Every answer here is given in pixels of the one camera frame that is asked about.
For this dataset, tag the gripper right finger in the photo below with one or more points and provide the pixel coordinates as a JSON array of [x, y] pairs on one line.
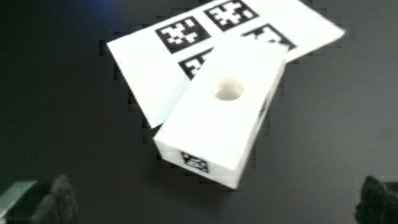
[[377, 207]]

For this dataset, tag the white base sheet with tags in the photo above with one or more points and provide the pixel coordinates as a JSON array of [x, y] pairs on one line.
[[161, 52]]

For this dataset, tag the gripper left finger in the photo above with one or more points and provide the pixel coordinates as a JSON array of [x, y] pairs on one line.
[[38, 202]]

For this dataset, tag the white cabinet top block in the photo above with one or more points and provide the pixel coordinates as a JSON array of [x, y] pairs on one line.
[[209, 132]]

